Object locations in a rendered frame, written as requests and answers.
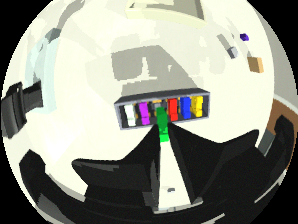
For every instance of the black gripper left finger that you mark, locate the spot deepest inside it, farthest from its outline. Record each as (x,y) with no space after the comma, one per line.
(140,169)

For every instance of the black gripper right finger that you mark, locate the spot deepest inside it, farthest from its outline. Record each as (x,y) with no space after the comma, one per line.
(201,159)

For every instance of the green fuse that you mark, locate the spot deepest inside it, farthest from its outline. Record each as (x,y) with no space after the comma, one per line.
(162,122)

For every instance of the tan cube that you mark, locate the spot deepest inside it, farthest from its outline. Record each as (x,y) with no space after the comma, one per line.
(255,64)

